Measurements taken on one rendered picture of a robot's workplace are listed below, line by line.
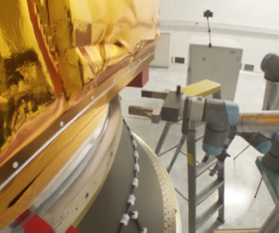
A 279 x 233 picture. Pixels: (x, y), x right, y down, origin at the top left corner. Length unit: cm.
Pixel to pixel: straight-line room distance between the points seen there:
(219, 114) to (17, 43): 53
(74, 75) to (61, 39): 9
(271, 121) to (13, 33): 72
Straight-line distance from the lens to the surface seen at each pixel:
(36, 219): 42
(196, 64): 365
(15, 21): 35
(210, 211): 219
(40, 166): 48
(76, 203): 46
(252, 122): 74
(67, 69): 46
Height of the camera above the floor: 206
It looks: 30 degrees down
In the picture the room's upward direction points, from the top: 1 degrees counter-clockwise
